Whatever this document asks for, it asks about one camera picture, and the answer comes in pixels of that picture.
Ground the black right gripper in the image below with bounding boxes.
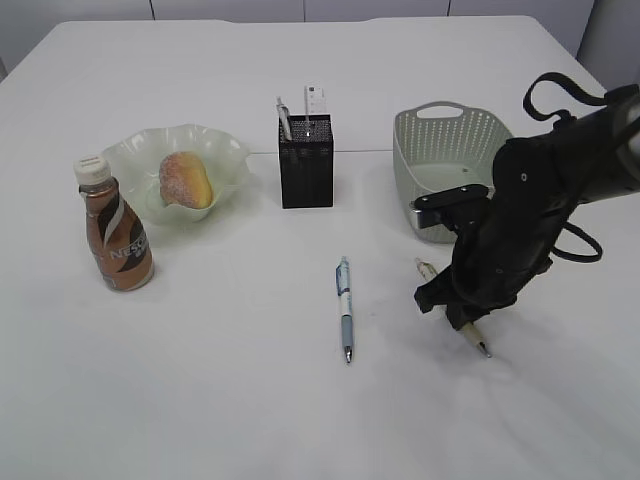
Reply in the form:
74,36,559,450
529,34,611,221
414,199,575,331

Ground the cream ballpoint pen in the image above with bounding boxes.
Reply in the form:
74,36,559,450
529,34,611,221
415,257,492,358

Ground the clear plastic ruler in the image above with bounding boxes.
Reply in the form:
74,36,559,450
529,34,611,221
304,85,326,137

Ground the white grey ballpoint pen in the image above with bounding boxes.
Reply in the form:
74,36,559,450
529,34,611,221
276,96,293,141

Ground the yellow bread roll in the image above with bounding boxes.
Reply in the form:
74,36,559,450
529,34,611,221
159,151,213,209

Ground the brown coffee bottle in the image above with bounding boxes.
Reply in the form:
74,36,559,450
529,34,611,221
73,155,154,292

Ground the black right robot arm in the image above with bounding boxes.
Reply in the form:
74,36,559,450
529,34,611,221
412,85,639,330

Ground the blue patterned pen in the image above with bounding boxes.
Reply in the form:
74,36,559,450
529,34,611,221
335,256,354,365

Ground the green plastic woven basket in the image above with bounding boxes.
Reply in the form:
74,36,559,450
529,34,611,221
393,101,512,223

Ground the black mesh pen holder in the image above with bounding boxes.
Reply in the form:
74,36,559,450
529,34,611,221
278,114,334,209

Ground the frosted green wavy plate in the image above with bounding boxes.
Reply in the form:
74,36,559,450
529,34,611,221
102,124,249,225

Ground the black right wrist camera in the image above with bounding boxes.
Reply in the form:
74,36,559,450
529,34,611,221
409,184,490,233

